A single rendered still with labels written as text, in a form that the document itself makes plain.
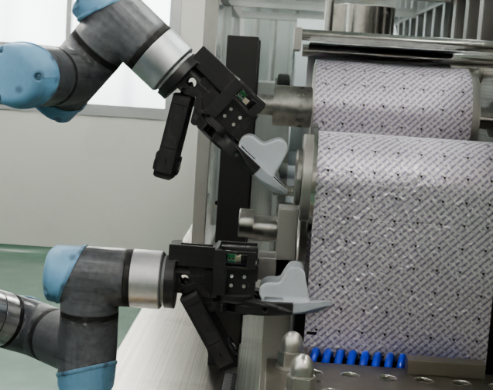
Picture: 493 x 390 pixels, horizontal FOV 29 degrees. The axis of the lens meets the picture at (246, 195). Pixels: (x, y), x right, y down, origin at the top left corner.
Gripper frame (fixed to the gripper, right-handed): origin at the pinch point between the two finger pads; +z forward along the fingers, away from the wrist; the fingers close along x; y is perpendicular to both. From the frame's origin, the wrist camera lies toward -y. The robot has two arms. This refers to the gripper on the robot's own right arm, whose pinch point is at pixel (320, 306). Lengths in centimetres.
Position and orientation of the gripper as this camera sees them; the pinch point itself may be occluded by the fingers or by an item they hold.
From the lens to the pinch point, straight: 125.8
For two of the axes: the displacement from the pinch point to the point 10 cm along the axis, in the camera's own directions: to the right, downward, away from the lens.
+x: 0.4, -1.2, 9.9
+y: 0.6, -9.9, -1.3
